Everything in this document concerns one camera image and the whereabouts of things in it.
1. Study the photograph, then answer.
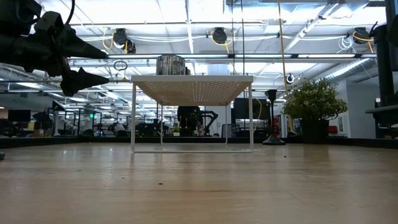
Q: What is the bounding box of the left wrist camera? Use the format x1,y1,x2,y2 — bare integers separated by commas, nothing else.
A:
33,11,65,35

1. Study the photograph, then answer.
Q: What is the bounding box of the black hanging cable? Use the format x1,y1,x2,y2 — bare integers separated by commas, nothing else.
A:
241,0,246,131

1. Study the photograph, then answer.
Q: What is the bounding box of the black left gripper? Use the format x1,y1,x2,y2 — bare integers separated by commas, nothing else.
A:
0,26,110,97

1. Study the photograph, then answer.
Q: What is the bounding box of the person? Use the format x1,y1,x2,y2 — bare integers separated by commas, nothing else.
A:
113,122,129,138
177,105,204,138

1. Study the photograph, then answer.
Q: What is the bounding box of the grey equipment cart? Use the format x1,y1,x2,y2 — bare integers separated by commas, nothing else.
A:
365,105,398,139

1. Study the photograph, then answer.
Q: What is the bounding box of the large dark background screen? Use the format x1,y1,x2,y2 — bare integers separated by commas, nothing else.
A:
233,97,271,121

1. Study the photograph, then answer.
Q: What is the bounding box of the potted green plant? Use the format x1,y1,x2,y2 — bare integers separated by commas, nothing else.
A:
282,78,349,145

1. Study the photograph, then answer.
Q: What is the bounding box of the white perforated metal shelf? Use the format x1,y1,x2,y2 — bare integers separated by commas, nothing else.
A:
130,75,254,154

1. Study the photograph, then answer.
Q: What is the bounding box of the yellow hanging power cable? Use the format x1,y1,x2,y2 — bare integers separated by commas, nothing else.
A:
277,0,295,133

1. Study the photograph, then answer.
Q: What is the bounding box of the small dark background monitor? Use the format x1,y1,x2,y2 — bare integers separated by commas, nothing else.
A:
7,109,32,123

